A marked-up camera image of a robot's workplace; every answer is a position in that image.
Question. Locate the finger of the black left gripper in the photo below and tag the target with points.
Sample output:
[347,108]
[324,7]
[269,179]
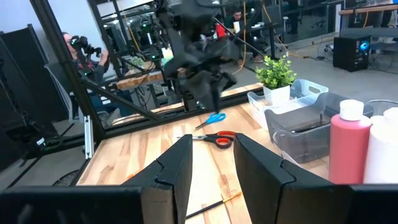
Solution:
[227,81]
[206,90]

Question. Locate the large red paint bottle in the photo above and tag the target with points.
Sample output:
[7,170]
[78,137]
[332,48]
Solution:
[348,149]

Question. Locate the black aluminium table frame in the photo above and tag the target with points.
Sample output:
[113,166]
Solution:
[71,77]

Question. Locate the wooden background desk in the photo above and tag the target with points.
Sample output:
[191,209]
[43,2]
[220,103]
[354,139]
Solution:
[367,9]

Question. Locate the clear plastic bin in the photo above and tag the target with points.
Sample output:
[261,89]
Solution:
[306,88]

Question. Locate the red and black scissors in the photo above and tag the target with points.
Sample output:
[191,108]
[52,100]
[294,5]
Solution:
[222,141]

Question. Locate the black computer tower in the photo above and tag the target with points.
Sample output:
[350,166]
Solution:
[351,53]

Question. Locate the black partition panel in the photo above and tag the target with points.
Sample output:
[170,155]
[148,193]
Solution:
[18,77]

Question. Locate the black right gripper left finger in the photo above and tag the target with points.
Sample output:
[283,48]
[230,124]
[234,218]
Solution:
[174,180]

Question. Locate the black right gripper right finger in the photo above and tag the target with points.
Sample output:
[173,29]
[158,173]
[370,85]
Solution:
[267,186]

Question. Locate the person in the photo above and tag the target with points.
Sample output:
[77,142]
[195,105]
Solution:
[236,18]
[70,39]

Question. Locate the silver frame bracket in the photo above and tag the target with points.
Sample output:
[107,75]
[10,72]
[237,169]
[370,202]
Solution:
[88,137]

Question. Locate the red background container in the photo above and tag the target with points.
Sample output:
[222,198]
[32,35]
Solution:
[220,31]

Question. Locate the black background robot gripper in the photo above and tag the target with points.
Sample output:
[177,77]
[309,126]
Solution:
[82,42]

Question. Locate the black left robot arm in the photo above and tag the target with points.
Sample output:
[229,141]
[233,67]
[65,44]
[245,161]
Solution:
[174,31]

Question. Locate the black paintbrush gold ferrule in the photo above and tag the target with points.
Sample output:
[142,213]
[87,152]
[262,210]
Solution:
[214,204]

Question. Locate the blue scissors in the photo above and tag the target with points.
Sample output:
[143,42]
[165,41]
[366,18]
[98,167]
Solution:
[214,118]

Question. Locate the black paintbrush silver ferrule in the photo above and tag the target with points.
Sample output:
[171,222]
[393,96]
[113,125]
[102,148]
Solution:
[311,126]

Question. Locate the grey plastic bin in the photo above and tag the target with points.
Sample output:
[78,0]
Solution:
[298,143]

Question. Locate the wooden background table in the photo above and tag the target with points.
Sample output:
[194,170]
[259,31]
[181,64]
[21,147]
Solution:
[140,81]

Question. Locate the white paint bottle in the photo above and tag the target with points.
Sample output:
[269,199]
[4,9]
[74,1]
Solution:
[382,149]

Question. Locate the green plant in white pot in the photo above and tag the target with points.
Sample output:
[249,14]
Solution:
[275,74]

